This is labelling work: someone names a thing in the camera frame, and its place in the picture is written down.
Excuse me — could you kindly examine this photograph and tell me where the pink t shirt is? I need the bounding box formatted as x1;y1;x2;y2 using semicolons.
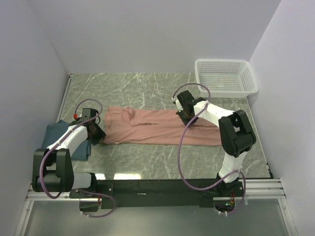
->
103;106;221;146

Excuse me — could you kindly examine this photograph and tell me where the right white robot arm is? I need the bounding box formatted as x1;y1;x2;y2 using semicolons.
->
172;90;256;196

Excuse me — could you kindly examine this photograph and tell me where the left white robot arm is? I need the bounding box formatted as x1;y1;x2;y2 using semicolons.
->
32;108;106;198

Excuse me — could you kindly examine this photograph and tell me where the folded blue t shirt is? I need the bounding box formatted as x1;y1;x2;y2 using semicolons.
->
42;120;91;161

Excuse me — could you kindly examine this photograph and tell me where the white plastic basket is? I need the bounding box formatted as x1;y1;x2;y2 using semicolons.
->
194;59;258;98

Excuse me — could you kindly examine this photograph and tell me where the black base beam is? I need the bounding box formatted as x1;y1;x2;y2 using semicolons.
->
68;179;247;212

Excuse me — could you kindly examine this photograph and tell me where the aluminium frame rail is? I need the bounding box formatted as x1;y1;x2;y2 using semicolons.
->
26;179;286;201

